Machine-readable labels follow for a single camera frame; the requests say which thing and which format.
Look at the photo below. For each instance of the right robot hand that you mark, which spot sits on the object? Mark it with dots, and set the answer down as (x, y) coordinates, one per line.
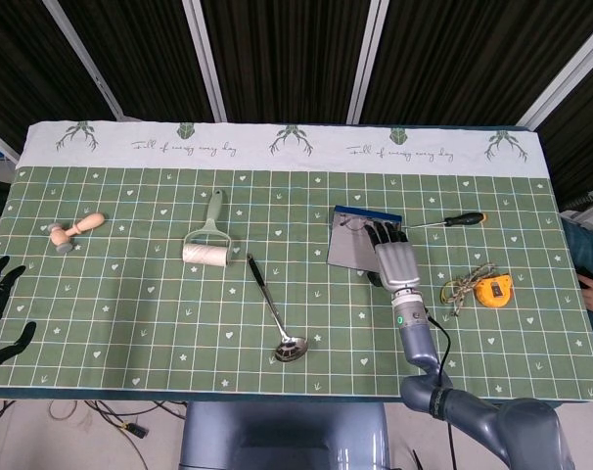
(396, 264)

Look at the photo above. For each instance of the blue glasses case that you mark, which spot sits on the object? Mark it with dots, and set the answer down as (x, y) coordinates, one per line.
(348, 249)

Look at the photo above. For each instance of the black-framed eyeglasses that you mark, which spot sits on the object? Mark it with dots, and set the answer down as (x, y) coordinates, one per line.
(344, 223)

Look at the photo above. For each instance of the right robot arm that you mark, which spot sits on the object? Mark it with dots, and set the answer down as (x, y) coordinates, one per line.
(419, 338)

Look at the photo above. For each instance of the black yellow screwdriver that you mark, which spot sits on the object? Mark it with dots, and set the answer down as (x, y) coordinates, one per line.
(465, 219)

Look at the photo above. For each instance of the yellow tape measure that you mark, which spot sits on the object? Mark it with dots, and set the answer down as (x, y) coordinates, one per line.
(494, 294)

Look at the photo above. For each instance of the green grid tablecloth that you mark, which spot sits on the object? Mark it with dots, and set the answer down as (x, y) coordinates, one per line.
(130, 318)

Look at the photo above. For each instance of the small wooden mallet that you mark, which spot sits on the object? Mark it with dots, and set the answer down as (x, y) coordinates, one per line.
(88, 222)

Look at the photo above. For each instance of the person in blue jeans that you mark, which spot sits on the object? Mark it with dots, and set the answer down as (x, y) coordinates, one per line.
(587, 245)

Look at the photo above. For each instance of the green lint roller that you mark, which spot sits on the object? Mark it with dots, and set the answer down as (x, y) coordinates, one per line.
(204, 254)

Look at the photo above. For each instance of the grey blue robot torso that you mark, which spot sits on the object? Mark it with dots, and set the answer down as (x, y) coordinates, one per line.
(277, 436)

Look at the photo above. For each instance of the white partition post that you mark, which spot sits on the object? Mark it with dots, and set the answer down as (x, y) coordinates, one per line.
(365, 54)
(203, 54)
(565, 73)
(81, 54)

